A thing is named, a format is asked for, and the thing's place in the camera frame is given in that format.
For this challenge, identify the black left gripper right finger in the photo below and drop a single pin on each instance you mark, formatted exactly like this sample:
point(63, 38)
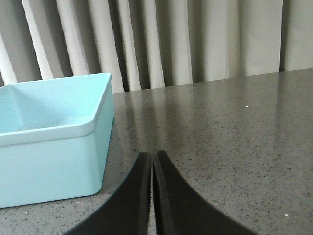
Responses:
point(179, 210)

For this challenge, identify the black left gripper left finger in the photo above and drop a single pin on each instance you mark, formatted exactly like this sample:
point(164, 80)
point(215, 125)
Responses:
point(126, 212)

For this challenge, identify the light blue storage box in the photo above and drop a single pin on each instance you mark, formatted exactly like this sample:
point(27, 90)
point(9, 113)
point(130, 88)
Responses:
point(54, 138)

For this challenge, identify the grey pleated curtain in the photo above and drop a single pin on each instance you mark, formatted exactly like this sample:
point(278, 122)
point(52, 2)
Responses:
point(153, 43)

